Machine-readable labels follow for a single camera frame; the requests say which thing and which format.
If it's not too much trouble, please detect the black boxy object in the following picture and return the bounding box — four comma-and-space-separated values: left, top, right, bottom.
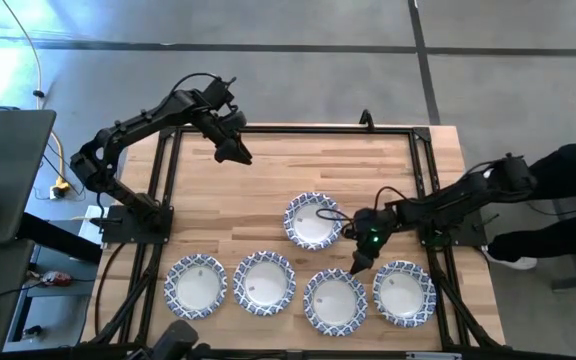
132, 319, 212, 360

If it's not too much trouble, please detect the yellow extension cable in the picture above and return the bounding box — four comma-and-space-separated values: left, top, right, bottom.
0, 0, 72, 199

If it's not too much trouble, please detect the blue patterned paper bowl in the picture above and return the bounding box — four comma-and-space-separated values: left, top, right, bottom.
372, 259, 438, 329
232, 250, 298, 317
282, 191, 344, 251
163, 253, 229, 321
302, 268, 369, 337

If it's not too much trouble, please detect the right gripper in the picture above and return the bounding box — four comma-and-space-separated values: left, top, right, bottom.
350, 213, 395, 275

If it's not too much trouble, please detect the white metal bracket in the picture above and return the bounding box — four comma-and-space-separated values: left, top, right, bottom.
405, 351, 463, 360

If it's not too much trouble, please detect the black aluminium table frame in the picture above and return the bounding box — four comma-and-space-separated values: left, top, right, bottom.
80, 122, 507, 360

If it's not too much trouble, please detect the red and white object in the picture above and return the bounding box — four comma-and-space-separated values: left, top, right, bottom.
39, 269, 75, 289

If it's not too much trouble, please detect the grey desk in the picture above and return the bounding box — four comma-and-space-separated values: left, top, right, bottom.
0, 108, 58, 246

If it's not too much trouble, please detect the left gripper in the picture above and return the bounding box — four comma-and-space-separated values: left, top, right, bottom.
195, 102, 253, 165

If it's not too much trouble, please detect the black desk leg bar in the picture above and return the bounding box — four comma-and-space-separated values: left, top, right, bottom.
16, 211, 105, 265

